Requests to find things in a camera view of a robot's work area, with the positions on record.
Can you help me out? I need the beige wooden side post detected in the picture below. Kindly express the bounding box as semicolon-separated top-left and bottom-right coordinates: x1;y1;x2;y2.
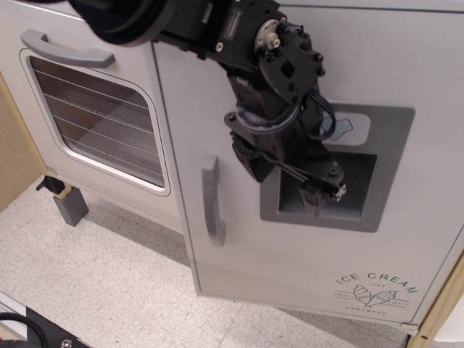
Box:
402;231;463;347

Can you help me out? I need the black braided cable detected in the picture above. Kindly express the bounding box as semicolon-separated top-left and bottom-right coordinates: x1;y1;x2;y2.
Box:
0;311;48;348

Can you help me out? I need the grey ice dispenser panel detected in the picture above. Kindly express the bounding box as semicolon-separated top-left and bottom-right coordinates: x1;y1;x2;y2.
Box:
260;104;415;233

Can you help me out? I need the white toy oven door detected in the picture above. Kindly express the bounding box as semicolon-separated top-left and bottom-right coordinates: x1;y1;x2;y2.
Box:
1;1;182;231

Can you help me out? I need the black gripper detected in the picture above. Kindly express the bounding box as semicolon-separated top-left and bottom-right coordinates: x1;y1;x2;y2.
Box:
224;105;347;218

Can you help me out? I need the white toy fridge door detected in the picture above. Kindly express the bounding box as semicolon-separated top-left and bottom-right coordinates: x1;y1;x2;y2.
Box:
151;0;464;327

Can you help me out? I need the grey fridge door handle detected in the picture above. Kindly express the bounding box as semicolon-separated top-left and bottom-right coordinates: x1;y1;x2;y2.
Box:
202;155;226;247

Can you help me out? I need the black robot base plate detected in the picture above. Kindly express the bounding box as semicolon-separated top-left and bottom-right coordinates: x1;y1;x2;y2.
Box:
26;307;89;348

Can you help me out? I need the black clamp on leg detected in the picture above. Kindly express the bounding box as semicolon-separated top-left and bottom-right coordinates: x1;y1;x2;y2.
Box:
36;175;65;194

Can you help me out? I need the grey kitchen leg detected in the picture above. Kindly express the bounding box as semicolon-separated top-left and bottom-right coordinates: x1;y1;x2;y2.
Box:
54;188;89;227

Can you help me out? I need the light wooden side panel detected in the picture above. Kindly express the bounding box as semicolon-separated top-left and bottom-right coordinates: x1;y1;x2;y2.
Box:
1;78;46;210

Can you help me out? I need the grey oven door handle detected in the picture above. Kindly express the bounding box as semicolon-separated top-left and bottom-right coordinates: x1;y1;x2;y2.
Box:
20;29;115;68

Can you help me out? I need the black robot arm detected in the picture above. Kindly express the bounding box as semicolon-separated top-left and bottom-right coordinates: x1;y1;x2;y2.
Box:
71;1;346;216

